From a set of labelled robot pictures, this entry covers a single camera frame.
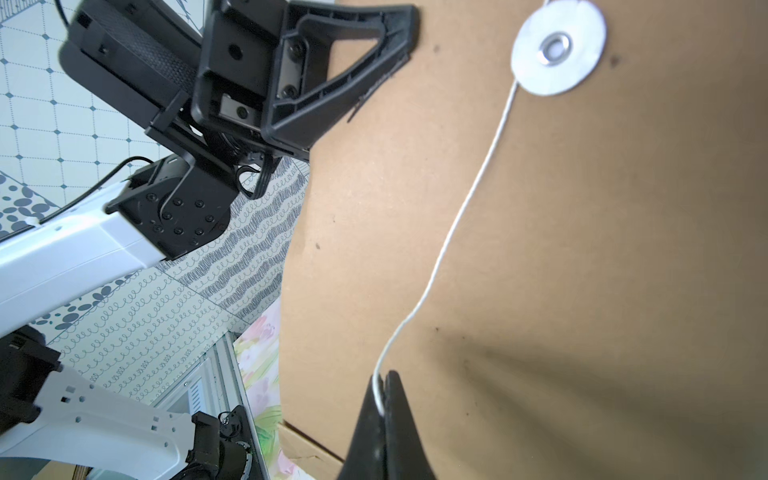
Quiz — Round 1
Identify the brown kraft file bag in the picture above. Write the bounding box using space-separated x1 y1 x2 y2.
277 423 343 480
280 1 767 479

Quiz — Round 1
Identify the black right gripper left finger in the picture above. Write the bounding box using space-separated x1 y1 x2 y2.
337 378 387 480

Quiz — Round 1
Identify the white file bag string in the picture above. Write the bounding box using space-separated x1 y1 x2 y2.
371 0 550 418

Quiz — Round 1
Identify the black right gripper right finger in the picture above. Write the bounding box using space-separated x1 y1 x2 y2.
384 370 436 480

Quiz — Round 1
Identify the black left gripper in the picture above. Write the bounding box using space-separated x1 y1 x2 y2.
191 1 420 159

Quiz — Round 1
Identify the aluminium mounting rail frame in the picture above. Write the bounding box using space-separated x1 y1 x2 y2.
153 332 269 479

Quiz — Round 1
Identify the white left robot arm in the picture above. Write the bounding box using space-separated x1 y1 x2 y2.
1 1 420 479

